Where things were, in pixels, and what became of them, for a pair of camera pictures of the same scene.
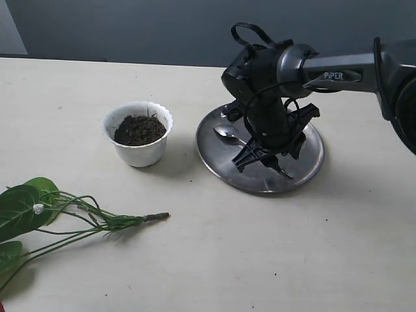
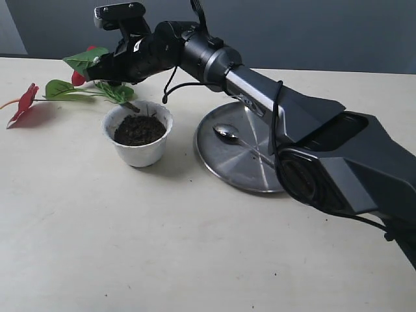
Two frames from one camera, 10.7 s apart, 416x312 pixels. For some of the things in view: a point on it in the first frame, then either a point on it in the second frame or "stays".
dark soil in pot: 139,130 stays
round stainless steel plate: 217,151 stays
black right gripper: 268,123 → 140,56
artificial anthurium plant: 36,217 → 58,89
